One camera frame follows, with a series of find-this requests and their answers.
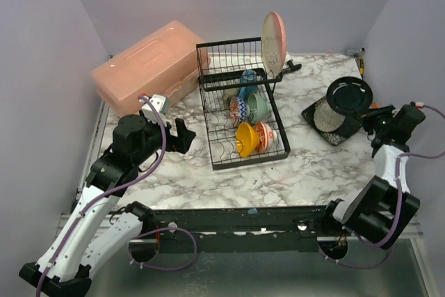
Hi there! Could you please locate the black round plate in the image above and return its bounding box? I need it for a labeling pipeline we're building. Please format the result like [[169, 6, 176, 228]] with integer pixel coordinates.
[[326, 77, 373, 116]]

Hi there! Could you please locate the speckled white plate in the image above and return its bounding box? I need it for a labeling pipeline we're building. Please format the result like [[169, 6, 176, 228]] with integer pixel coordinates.
[[313, 101, 346, 133]]

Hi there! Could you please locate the blue patterned bowl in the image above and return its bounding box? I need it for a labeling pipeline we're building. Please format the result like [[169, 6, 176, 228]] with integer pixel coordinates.
[[229, 96, 250, 127]]

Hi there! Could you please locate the grey ceramic mug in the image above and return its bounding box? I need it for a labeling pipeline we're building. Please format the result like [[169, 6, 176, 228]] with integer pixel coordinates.
[[222, 88, 239, 106]]

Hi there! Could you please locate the yellow bowl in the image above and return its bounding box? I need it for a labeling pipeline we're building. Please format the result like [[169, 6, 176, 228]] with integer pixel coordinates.
[[236, 122, 259, 158]]

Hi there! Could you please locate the mint green bowl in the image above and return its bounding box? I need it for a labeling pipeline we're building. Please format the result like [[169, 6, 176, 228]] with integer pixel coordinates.
[[247, 93, 271, 125]]

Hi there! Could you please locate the orange floral bowl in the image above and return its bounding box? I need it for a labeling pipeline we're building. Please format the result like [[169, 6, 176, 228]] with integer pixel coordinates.
[[254, 122, 278, 153]]

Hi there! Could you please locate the blue floral mug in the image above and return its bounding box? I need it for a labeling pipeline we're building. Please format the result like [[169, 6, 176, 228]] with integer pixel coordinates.
[[238, 70, 257, 99]]

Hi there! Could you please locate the pink and cream plate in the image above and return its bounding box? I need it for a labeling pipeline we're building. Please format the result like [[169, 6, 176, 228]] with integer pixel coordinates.
[[261, 11, 287, 78]]

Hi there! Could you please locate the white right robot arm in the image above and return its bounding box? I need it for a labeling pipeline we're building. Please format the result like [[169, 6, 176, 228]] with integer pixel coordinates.
[[325, 102, 426, 250]]

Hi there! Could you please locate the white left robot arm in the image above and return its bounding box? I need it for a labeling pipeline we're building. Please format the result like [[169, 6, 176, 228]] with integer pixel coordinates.
[[19, 114, 196, 296]]

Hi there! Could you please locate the black floral square plate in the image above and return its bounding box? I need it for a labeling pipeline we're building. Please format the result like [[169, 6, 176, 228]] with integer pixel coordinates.
[[301, 97, 362, 146]]

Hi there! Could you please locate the yellow black tool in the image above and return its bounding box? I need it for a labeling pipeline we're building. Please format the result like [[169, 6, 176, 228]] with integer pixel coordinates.
[[359, 57, 364, 76]]

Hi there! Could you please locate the pink plastic storage box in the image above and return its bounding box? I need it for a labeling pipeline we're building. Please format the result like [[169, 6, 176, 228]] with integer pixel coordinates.
[[91, 20, 204, 117]]

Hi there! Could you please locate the black and white pipe fitting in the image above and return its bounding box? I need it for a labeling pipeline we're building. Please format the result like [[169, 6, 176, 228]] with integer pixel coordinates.
[[282, 52, 302, 74]]

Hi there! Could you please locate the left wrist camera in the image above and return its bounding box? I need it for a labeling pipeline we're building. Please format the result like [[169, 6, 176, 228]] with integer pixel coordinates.
[[139, 95, 170, 127]]

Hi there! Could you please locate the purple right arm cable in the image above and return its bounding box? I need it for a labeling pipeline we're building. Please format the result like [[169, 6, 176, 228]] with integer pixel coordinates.
[[354, 102, 445, 250]]

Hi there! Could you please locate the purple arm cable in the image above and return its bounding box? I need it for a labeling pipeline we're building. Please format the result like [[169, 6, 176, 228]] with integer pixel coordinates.
[[34, 95, 168, 296], [354, 102, 445, 250]]

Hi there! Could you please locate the black wire dish rack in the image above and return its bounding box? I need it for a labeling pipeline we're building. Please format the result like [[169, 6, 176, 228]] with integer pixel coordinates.
[[196, 38, 291, 170]]

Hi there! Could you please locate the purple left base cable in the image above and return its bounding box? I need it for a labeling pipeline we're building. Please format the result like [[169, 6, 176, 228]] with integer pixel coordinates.
[[128, 225, 200, 272]]

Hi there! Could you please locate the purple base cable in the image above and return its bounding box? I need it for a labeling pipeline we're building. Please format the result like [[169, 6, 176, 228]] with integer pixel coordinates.
[[316, 237, 396, 270], [128, 225, 200, 272]]

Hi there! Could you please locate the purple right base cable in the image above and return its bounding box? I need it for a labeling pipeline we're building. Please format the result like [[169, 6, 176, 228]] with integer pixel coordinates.
[[316, 237, 396, 270]]

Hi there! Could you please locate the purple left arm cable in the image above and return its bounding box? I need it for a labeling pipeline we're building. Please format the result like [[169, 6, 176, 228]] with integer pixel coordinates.
[[34, 95, 168, 296]]

